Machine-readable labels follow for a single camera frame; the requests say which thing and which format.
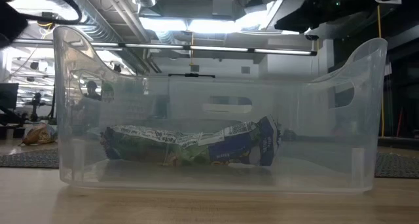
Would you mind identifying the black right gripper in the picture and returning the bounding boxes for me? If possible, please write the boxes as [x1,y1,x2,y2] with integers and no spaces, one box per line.
[274,0,354,33]

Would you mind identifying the blue green granola bar wrapper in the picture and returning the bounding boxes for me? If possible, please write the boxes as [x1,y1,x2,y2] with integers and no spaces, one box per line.
[100,114,283,168]

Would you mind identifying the clear plastic storage bin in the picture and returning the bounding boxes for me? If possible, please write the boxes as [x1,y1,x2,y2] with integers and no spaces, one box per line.
[52,25,389,194]

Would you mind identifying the orange brown granola bar wrapper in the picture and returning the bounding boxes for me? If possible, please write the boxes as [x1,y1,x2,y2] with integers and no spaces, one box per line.
[21,122,59,145]

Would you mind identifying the long LED light bar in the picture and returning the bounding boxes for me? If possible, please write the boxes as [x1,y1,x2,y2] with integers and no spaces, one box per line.
[12,39,318,57]

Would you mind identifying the white plastic bin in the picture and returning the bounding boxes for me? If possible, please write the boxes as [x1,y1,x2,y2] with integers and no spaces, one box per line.
[168,77,276,125]

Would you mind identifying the thin red stick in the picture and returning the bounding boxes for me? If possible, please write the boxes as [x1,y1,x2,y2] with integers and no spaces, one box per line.
[397,107,404,136]

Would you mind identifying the dark patterned table mat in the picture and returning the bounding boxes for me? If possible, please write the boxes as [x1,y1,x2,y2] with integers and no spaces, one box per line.
[374,151,419,179]
[0,148,60,169]

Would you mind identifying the black computer monitor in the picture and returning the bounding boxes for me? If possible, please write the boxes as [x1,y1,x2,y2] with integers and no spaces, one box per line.
[0,83,20,109]

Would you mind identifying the flat black bracket bar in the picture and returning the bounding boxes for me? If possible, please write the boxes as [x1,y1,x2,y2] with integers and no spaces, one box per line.
[168,73,216,79]

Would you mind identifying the ribbed silver flexible duct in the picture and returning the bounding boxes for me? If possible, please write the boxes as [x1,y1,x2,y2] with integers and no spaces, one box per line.
[62,0,152,76]

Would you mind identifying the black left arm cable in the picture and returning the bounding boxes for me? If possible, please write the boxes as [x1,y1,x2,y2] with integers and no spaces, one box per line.
[18,0,82,26]

